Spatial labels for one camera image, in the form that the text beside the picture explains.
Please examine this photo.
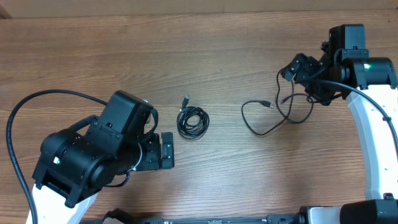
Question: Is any black usb cable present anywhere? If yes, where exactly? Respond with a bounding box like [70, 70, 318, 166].
[176, 94, 210, 140]

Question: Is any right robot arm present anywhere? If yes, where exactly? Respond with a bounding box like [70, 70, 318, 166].
[280, 24, 397, 223]

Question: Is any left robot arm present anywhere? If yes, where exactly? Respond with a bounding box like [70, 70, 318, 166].
[30, 91, 175, 223]

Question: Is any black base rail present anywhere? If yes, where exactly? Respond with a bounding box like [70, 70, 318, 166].
[80, 208, 308, 224]

